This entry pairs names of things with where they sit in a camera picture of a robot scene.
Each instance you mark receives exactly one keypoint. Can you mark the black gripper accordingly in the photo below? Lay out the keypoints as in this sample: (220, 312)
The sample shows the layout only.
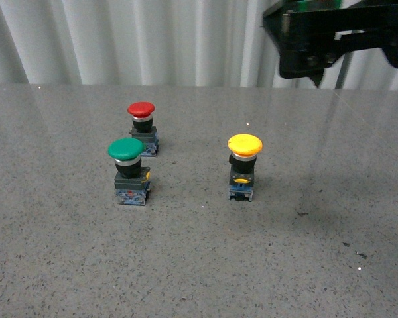
(311, 36)

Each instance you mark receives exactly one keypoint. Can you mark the yellow mushroom push button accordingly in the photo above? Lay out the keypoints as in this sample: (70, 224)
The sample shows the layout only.
(244, 150)

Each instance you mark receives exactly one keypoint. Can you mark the red mushroom push button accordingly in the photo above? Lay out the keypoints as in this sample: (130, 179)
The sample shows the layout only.
(143, 129)

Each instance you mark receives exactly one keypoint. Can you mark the green mushroom push button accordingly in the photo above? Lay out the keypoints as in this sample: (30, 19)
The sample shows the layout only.
(132, 180)

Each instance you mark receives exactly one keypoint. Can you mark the white corrugated curtain backdrop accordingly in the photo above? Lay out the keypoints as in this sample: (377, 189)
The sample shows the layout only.
(181, 43)

